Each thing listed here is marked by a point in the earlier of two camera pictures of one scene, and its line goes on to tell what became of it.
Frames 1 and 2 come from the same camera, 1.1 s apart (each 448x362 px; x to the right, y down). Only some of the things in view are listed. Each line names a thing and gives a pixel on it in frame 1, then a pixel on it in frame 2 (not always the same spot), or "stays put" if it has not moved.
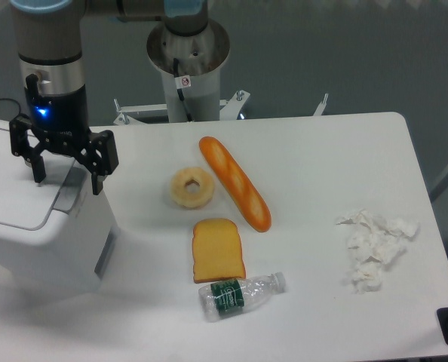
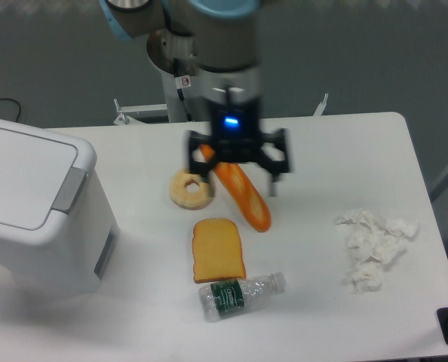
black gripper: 60,121 → 237,137
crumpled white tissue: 374,241 stays put
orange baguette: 250,200 stays put
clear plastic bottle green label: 222,299 stays put
